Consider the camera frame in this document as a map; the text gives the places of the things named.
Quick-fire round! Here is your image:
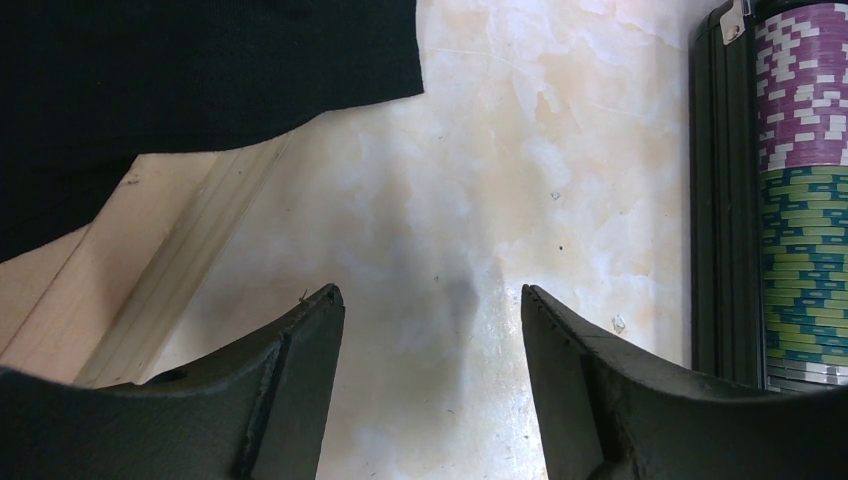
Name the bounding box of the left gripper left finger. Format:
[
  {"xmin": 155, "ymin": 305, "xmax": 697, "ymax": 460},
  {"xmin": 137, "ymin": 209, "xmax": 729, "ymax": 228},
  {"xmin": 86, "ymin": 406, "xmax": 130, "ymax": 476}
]
[{"xmin": 1, "ymin": 284, "xmax": 345, "ymax": 479}]

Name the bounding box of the green grey chip stack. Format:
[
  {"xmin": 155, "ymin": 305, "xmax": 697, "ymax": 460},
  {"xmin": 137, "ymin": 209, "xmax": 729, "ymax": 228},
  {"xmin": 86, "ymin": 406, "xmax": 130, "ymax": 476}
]
[{"xmin": 754, "ymin": 1, "xmax": 847, "ymax": 393}]

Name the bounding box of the black aluminium poker case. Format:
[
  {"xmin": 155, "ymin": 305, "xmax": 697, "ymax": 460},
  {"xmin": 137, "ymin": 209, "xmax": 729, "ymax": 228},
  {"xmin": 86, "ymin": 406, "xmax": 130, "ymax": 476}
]
[{"xmin": 688, "ymin": 0, "xmax": 848, "ymax": 392}]

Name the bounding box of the black t-shirt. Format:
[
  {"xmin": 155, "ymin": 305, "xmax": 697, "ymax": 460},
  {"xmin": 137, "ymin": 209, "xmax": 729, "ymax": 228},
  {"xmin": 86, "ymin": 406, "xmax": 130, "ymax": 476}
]
[{"xmin": 1, "ymin": 1, "xmax": 423, "ymax": 260}]

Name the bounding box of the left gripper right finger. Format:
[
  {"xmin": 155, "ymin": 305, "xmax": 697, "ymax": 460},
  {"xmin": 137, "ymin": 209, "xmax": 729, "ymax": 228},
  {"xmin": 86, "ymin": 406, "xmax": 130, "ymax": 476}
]
[{"xmin": 521, "ymin": 285, "xmax": 847, "ymax": 479}]

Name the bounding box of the wooden clothes rack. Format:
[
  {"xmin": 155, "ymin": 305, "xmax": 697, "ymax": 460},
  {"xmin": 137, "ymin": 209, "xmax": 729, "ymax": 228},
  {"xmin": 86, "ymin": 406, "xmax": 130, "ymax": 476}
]
[{"xmin": 1, "ymin": 135, "xmax": 290, "ymax": 388}]

